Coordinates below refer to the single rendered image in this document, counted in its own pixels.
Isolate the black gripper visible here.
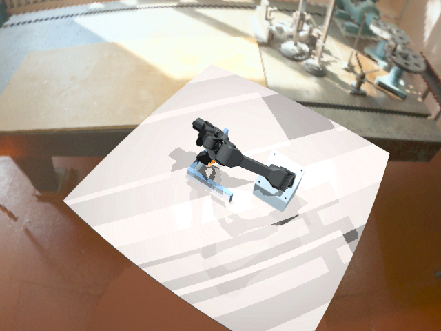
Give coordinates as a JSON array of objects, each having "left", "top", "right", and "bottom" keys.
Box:
[{"left": 196, "top": 134, "right": 229, "bottom": 165}]

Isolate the clear low l-shaped wall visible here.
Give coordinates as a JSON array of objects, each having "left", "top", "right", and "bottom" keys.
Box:
[{"left": 187, "top": 162, "right": 230, "bottom": 202}]

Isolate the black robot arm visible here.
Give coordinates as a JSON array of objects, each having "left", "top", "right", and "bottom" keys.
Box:
[{"left": 192, "top": 118, "right": 296, "bottom": 192}]

